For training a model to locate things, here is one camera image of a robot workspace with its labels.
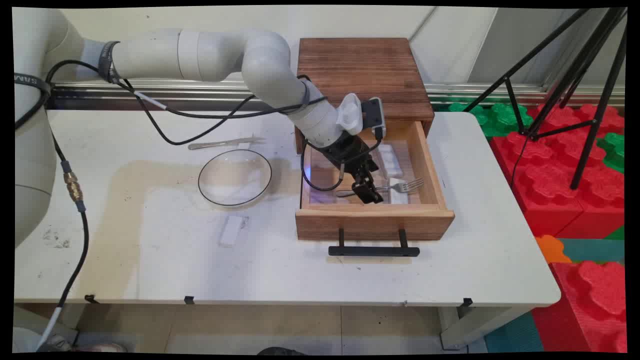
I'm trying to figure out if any black tripod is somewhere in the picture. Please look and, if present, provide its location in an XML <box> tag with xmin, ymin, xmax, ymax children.
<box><xmin>462</xmin><ymin>7</ymin><xmax>629</xmax><ymax>191</ymax></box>

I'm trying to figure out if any white table leg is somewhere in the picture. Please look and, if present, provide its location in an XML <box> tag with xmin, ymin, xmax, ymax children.
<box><xmin>438</xmin><ymin>305</ymin><xmax>517</xmax><ymax>351</ymax></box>

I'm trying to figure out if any teal foam mat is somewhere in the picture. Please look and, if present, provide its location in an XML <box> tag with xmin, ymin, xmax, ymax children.
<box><xmin>484</xmin><ymin>311</ymin><xmax>545</xmax><ymax>354</ymax></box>
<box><xmin>559</xmin><ymin>226</ymin><xmax>626</xmax><ymax>264</ymax></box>

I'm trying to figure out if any white plate with dark rim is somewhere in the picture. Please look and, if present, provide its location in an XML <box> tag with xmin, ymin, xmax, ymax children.
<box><xmin>197</xmin><ymin>149</ymin><xmax>274</xmax><ymax>208</ymax></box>

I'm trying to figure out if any silver metal window rail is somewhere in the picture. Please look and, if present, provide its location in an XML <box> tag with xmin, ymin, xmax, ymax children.
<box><xmin>47</xmin><ymin>79</ymin><xmax>626</xmax><ymax>111</ymax></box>

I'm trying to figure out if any black drawer handle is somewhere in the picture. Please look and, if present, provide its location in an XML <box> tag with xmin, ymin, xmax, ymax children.
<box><xmin>327</xmin><ymin>228</ymin><xmax>421</xmax><ymax>259</ymax></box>

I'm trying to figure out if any white ceramic cutlery rest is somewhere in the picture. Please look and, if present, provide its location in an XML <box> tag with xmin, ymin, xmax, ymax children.
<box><xmin>388</xmin><ymin>177</ymin><xmax>410</xmax><ymax>205</ymax></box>
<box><xmin>378</xmin><ymin>143</ymin><xmax>404</xmax><ymax>179</ymax></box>

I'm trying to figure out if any long black arm cable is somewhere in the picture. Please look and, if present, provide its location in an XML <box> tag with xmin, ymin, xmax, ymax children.
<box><xmin>45</xmin><ymin>60</ymin><xmax>331</xmax><ymax>146</ymax></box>

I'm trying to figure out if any light wooden drawer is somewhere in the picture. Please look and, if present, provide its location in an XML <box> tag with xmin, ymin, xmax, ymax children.
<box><xmin>294</xmin><ymin>120</ymin><xmax>456</xmax><ymax>242</ymax></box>

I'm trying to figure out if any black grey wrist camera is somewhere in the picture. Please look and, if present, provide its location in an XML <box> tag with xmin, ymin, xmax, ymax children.
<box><xmin>360</xmin><ymin>97</ymin><xmax>386</xmax><ymax>141</ymax></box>

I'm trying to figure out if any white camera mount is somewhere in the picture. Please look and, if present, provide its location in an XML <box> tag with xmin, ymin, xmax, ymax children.
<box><xmin>337</xmin><ymin>93</ymin><xmax>363</xmax><ymax>136</ymax></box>

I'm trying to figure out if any large red foam block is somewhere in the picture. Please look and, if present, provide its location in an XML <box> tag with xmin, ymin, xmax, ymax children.
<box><xmin>531</xmin><ymin>260</ymin><xmax>627</xmax><ymax>354</ymax></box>
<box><xmin>489</xmin><ymin>102</ymin><xmax>626</xmax><ymax>239</ymax></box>

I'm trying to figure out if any green foam block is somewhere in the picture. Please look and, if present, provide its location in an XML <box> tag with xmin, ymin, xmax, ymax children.
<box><xmin>596</xmin><ymin>132</ymin><xmax>626</xmax><ymax>174</ymax></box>
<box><xmin>446</xmin><ymin>101</ymin><xmax>534</xmax><ymax>139</ymax></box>

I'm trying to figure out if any silver fork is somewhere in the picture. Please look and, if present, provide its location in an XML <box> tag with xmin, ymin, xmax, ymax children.
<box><xmin>335</xmin><ymin>177</ymin><xmax>426</xmax><ymax>199</ymax></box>

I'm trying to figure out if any short black camera cable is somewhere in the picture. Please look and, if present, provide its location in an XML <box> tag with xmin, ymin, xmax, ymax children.
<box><xmin>300</xmin><ymin>127</ymin><xmax>386</xmax><ymax>193</ymax></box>

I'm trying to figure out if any wooden tray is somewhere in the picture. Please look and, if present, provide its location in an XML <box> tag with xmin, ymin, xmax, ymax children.
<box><xmin>294</xmin><ymin>37</ymin><xmax>435</xmax><ymax>154</ymax></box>

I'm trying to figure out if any black strap on arm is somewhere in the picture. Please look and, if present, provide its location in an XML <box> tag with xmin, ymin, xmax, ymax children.
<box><xmin>98</xmin><ymin>41</ymin><xmax>122</xmax><ymax>84</ymax></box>

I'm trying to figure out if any black cable with brass connector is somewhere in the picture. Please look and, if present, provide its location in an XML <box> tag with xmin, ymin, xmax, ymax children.
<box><xmin>15</xmin><ymin>75</ymin><xmax>92</xmax><ymax>351</ymax></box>

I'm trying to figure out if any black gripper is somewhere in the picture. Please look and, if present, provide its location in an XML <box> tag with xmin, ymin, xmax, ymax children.
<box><xmin>319</xmin><ymin>132</ymin><xmax>384</xmax><ymax>205</ymax></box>

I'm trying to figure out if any silver table knife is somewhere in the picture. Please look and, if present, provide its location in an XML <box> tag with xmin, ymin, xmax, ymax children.
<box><xmin>188</xmin><ymin>136</ymin><xmax>268</xmax><ymax>151</ymax></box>

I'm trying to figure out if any orange foam piece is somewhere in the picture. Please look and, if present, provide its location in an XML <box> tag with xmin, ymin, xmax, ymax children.
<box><xmin>534</xmin><ymin>234</ymin><xmax>574</xmax><ymax>265</ymax></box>

